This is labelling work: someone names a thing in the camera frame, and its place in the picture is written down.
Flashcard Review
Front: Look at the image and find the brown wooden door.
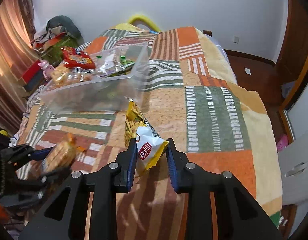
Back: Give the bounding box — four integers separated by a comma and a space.
275, 0, 308, 112

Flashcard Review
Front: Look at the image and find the green patterned storage box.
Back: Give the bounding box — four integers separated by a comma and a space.
41, 35, 78, 67

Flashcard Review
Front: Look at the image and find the red cartoon snack bag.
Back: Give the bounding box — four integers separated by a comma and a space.
61, 46, 95, 69

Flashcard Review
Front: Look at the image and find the white wardrobe with handle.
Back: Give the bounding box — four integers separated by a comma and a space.
278, 83, 308, 205

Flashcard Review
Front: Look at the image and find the white wall socket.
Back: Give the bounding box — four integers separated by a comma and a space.
233, 36, 240, 43

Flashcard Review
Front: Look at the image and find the striped orange curtain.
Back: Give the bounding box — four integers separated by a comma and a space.
0, 0, 38, 133

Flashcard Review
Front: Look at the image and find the green snack packet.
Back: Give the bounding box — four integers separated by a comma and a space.
99, 55, 136, 77

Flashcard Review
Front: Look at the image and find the clear bag of puffed snacks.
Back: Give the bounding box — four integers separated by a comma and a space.
51, 63, 94, 88

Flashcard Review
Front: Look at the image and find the pink plush toy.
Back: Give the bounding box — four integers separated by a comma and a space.
38, 60, 55, 81

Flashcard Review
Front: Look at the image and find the orange cracker pack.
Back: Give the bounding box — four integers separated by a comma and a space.
41, 133, 87, 173

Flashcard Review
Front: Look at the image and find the grey pillow on pile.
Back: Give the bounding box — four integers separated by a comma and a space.
46, 15, 81, 39

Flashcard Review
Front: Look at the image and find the pink wafer pack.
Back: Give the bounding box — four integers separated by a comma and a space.
94, 50, 124, 77

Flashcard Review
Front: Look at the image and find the red gift box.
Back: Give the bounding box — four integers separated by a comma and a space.
21, 60, 44, 93

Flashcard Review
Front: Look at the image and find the clear plastic storage bin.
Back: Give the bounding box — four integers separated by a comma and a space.
40, 42, 150, 113

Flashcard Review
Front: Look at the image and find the yellow white snack bag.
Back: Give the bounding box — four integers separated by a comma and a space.
124, 101, 169, 177

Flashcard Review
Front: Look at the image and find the patchwork striped bed blanket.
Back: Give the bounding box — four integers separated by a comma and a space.
19, 23, 282, 239

